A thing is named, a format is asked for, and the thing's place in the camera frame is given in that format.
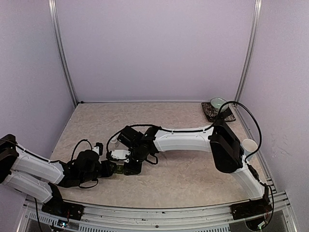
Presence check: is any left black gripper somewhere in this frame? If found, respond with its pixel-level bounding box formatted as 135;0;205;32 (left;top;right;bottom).
80;160;117;184

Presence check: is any green pill organizer box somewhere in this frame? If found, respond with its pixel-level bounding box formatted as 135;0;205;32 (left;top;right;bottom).
113;164;125;174

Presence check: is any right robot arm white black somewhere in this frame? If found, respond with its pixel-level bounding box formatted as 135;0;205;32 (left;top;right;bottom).
106;115;274;215

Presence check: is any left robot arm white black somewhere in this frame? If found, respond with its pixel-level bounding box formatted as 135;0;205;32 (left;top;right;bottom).
0;134;116;215

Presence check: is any black patterned tray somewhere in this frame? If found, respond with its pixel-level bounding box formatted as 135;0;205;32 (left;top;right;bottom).
201;102;236;122

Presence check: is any pale green bowl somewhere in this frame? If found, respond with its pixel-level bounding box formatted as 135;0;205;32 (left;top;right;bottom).
210;98;228;113

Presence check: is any light blue mug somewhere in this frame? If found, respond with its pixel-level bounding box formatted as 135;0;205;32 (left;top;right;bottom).
241;138;258;161

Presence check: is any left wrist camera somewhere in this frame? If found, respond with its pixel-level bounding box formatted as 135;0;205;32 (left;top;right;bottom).
93;142;104;156

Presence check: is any front aluminium rail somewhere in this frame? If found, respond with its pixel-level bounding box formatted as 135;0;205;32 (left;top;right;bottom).
16;193;299;232

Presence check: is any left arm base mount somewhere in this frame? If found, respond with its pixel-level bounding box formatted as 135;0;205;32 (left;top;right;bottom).
42;200;84;221

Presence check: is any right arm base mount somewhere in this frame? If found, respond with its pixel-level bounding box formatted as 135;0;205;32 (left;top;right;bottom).
230;199;272;220

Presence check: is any left aluminium frame post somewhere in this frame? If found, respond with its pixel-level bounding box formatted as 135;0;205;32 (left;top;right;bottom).
48;0;79;108

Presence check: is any aluminium frame post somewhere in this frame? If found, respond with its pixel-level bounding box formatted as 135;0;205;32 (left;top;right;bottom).
48;0;79;108
234;0;262;102

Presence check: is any right aluminium frame post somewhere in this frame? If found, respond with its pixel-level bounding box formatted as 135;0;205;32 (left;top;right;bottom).
234;0;262;102

